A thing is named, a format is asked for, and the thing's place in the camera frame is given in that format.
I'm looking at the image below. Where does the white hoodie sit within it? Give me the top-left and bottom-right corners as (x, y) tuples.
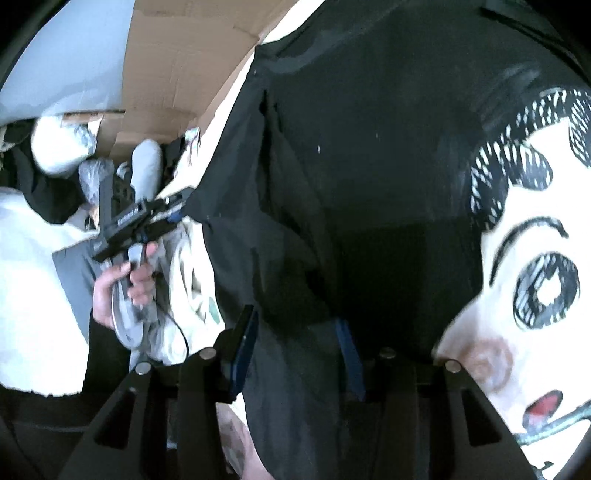
(129, 217), (227, 365)

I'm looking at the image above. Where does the black cartoon print t-shirt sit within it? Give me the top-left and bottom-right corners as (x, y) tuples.
(189, 0), (591, 480)

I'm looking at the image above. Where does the person's left forearm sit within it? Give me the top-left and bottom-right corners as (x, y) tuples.
(85, 318), (139, 393)

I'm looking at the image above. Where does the white pillow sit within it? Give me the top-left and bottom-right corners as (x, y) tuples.
(30, 115), (100, 176)

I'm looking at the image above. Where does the large black garment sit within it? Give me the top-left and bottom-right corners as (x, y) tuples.
(9, 143), (88, 224)

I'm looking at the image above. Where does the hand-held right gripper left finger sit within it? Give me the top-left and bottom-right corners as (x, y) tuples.
(67, 305), (259, 480)

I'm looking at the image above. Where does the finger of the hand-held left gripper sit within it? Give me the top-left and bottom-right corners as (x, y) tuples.
(157, 187), (197, 227)

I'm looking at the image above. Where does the clear plastic bag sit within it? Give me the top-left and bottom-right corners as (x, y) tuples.
(78, 157), (116, 204)

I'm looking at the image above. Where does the flattened cardboard sheet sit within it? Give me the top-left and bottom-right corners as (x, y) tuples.
(95, 0), (324, 204)

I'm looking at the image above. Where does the grey neck pillow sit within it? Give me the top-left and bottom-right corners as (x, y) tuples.
(117, 141), (164, 199)

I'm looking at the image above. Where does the person's left hand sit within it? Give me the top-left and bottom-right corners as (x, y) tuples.
(92, 242), (160, 328)

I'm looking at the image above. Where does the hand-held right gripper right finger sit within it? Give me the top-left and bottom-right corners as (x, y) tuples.
(332, 318), (527, 480)

